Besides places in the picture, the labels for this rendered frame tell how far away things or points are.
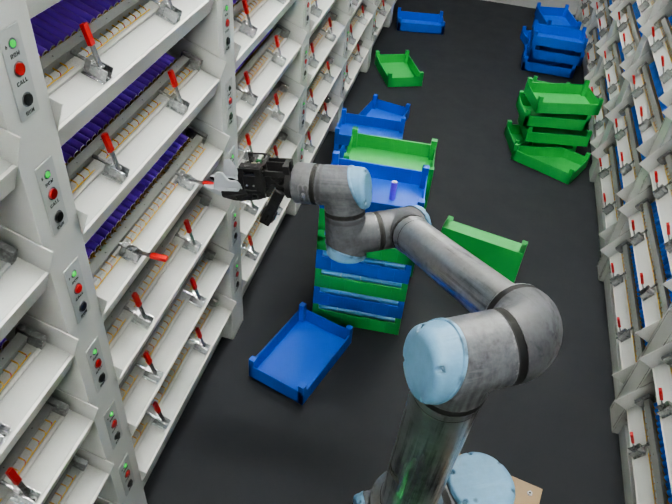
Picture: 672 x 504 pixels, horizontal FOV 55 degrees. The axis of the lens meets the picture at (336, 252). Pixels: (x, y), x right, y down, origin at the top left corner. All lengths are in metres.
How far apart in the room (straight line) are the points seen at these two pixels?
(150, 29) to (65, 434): 0.78
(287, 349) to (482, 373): 1.28
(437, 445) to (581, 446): 1.09
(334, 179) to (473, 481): 0.70
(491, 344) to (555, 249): 1.84
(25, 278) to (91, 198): 0.21
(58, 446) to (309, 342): 1.03
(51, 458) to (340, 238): 0.71
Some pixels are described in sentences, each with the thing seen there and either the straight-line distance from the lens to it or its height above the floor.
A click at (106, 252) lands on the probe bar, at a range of 1.34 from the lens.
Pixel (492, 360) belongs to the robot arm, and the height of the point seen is 0.95.
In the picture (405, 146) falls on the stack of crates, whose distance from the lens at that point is 2.33.
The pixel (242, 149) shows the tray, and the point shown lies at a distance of 1.99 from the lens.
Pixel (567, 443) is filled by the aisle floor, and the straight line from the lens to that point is 2.11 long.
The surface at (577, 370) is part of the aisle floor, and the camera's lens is 2.31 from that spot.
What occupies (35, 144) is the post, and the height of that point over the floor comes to 1.13.
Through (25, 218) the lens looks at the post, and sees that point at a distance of 1.04.
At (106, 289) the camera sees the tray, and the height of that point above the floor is 0.74.
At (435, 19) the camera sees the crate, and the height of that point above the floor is 0.02.
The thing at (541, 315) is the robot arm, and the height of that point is 0.97.
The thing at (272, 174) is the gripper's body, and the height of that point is 0.83.
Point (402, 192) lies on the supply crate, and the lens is 2.01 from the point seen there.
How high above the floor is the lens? 1.64
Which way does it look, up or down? 41 degrees down
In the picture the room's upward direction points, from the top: 5 degrees clockwise
